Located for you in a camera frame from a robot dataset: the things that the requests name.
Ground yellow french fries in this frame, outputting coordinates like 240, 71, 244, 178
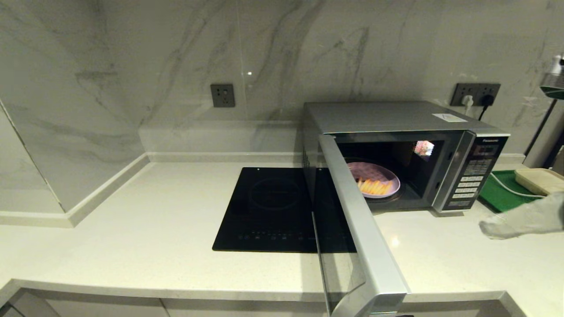
357, 177, 394, 196

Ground purple plate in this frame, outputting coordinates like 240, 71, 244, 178
347, 161, 401, 199

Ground microwave door with dark glass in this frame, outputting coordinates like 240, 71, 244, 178
312, 134, 411, 317

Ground silver Panasonic microwave oven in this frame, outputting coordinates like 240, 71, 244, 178
302, 101, 511, 216

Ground green plastic tray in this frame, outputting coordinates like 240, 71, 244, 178
478, 170, 547, 213

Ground black induction cooktop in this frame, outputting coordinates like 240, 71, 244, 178
212, 167, 319, 254

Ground angled cabinet corner panel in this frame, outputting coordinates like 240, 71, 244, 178
7, 291, 60, 317

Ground white power cable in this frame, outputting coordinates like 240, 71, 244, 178
490, 172, 542, 199

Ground dark door frame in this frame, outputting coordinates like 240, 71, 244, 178
523, 99, 564, 170

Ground grey double wall socket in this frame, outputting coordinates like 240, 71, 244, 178
450, 83, 501, 107

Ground grey single wall socket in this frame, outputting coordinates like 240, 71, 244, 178
210, 84, 235, 108

